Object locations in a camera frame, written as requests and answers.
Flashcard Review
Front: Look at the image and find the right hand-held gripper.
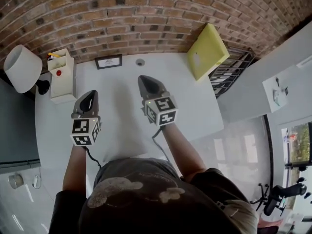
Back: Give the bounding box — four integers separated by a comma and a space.
137, 75, 179, 127

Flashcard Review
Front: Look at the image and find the right hand-held gripper cable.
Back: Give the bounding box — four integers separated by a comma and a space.
151, 127, 172, 163

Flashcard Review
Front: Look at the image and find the white shade table lamp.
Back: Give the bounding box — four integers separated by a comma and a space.
3, 44, 51, 96

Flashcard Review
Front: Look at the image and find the metal cup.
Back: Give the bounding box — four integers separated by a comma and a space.
8, 173, 24, 190

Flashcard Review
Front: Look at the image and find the white desk organizer box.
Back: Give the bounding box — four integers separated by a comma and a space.
47, 48, 75, 105

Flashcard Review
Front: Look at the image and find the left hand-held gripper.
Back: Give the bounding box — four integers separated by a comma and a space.
70, 89, 102, 146

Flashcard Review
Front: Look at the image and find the dark grey cabinet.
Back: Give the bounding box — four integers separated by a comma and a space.
0, 78, 41, 176

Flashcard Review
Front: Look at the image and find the hand-held gripper cable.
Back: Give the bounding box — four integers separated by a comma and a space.
83, 146, 102, 168
151, 127, 172, 163

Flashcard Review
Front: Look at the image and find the left hand-held gripper cable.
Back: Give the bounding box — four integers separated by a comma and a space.
83, 146, 102, 168

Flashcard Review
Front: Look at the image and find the black wire rack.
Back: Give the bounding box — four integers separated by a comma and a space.
208, 46, 256, 99

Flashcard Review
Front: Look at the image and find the yellow foam board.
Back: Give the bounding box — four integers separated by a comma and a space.
187, 22, 231, 83

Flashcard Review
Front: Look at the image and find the person's dark printed shirt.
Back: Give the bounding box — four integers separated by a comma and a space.
49, 157, 259, 234

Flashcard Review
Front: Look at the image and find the black office chair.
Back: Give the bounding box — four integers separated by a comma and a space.
250, 182, 308, 217

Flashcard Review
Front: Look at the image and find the person's right forearm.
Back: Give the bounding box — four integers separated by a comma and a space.
160, 123, 208, 183

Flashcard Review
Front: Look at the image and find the person's left forearm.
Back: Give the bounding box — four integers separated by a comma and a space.
62, 144, 88, 197

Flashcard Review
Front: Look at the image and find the black picture frame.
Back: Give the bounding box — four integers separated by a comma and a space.
94, 54, 123, 70

